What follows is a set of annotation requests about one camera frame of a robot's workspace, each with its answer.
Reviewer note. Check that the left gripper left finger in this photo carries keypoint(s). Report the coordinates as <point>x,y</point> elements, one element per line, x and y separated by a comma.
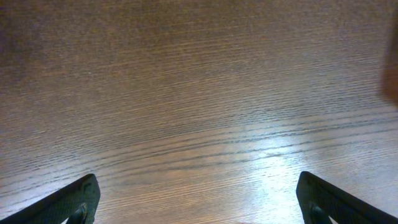
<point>74,203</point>

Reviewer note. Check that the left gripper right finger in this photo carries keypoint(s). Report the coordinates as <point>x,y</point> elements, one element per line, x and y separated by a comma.
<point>322,202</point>

